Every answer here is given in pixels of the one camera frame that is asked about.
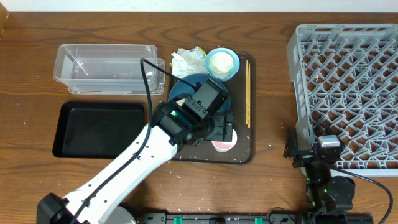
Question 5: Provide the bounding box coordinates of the crumpled white paper napkin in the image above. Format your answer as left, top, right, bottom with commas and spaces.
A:
170, 46, 207, 78

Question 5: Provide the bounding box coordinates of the grey dishwasher rack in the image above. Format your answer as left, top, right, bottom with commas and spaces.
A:
287, 24, 397, 177

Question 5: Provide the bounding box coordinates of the white rice pile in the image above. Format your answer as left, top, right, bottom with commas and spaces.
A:
176, 98, 186, 106

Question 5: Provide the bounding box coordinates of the dark brown serving tray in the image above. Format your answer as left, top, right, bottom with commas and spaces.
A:
172, 52, 256, 165

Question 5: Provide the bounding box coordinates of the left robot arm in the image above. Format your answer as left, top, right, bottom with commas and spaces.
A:
36, 78, 228, 224

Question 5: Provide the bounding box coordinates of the dark blue plate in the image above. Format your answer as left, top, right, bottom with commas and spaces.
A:
168, 73, 233, 113

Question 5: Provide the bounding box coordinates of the black waste tray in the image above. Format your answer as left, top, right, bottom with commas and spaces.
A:
52, 101, 144, 159

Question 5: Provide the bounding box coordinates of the light blue bowl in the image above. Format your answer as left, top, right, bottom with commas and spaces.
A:
205, 47, 240, 82

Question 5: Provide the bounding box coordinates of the cream white cup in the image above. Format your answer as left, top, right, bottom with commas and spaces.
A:
210, 52, 234, 78

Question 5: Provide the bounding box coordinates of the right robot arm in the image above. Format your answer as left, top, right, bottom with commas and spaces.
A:
283, 128, 355, 223

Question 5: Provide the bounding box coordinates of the clear plastic bin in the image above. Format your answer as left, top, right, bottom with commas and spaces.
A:
53, 44, 165, 95

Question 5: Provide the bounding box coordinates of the pink cup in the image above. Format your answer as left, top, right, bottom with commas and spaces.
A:
211, 130, 238, 152

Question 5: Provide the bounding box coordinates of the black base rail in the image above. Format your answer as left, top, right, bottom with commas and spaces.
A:
137, 212, 374, 224

